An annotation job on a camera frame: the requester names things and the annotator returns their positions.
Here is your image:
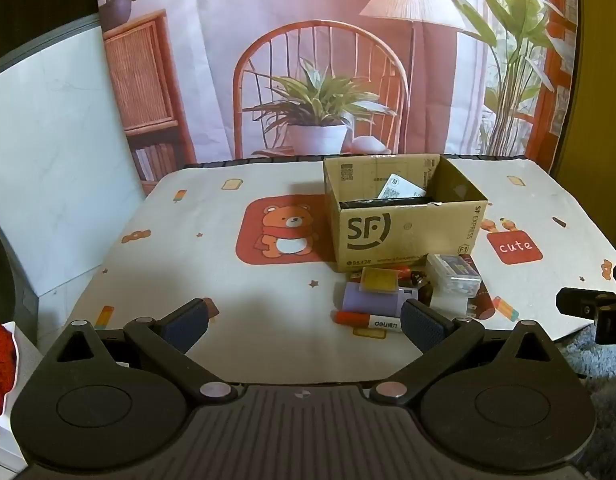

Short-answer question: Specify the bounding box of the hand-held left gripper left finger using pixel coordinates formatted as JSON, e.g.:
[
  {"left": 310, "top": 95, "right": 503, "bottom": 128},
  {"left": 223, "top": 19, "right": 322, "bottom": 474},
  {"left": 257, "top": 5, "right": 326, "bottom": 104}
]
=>
[{"left": 40, "top": 299, "right": 238, "bottom": 403}]

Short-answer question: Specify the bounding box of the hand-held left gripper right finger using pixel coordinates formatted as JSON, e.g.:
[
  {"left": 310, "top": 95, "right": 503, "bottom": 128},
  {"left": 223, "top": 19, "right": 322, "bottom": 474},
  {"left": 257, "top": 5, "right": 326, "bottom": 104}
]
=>
[{"left": 372, "top": 300, "right": 569, "bottom": 403}]

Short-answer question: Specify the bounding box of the white box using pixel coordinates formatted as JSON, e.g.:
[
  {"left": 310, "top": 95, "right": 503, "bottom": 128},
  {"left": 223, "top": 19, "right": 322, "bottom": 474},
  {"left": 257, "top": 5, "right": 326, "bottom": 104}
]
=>
[{"left": 430, "top": 292, "right": 471, "bottom": 317}]

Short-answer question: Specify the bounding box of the dark bead keychain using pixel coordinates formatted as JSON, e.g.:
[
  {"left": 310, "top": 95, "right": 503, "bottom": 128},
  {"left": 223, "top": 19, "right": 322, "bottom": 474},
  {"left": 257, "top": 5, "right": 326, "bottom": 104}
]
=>
[{"left": 400, "top": 269, "right": 434, "bottom": 307}]

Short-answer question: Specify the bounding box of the white marker with orange cap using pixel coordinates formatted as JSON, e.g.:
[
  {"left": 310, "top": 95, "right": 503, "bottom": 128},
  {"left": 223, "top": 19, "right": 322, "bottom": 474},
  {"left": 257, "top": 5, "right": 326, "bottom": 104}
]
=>
[{"left": 330, "top": 310, "right": 404, "bottom": 336}]

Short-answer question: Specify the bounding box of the purple gadget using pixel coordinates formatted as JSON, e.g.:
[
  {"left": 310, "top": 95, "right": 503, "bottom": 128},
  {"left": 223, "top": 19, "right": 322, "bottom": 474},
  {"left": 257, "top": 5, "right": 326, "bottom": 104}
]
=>
[{"left": 342, "top": 281, "right": 420, "bottom": 318}]

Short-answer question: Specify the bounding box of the clear plastic box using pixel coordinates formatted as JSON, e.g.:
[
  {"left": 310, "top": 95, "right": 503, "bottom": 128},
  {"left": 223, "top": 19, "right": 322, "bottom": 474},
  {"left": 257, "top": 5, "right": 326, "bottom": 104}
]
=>
[{"left": 425, "top": 253, "right": 481, "bottom": 296}]

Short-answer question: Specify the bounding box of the orange yellow box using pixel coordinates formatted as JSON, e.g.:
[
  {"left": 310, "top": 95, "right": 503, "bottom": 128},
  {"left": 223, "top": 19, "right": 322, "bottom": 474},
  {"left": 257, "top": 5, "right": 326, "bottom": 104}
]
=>
[{"left": 360, "top": 266, "right": 403, "bottom": 295}]

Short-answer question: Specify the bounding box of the brown cardboard box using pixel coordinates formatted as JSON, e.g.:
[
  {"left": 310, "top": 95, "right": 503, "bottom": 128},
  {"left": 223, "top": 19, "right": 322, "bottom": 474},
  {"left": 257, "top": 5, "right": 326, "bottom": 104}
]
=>
[{"left": 323, "top": 154, "right": 489, "bottom": 273}]

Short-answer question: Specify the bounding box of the grey fluffy garment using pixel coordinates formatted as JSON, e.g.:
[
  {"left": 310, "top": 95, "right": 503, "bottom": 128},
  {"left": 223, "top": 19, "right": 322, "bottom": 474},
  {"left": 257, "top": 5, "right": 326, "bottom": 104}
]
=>
[{"left": 563, "top": 327, "right": 616, "bottom": 480}]

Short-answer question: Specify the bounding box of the black flat box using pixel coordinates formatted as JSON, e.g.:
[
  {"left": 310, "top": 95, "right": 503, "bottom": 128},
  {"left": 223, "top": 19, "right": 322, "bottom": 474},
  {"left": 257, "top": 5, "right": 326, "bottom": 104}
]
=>
[{"left": 339, "top": 197, "right": 442, "bottom": 210}]

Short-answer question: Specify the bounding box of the white printed card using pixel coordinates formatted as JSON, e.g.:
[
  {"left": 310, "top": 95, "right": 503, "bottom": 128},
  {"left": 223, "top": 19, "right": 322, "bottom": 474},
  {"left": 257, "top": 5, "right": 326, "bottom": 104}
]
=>
[{"left": 377, "top": 174, "right": 428, "bottom": 201}]

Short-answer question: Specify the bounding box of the white marble panel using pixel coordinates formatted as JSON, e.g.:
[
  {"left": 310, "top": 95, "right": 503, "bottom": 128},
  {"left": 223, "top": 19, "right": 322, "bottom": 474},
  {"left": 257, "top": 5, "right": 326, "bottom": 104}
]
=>
[{"left": 0, "top": 25, "right": 145, "bottom": 297}]

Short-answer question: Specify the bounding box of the white container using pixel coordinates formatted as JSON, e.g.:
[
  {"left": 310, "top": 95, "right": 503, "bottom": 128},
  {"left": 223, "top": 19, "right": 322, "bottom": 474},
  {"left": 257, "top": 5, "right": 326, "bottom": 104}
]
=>
[{"left": 0, "top": 320, "right": 45, "bottom": 480}]

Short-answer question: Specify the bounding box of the printed backdrop cloth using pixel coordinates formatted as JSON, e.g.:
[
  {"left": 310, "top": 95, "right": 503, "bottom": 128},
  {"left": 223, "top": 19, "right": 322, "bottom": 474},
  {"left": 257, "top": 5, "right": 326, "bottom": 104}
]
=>
[{"left": 95, "top": 0, "right": 581, "bottom": 168}]

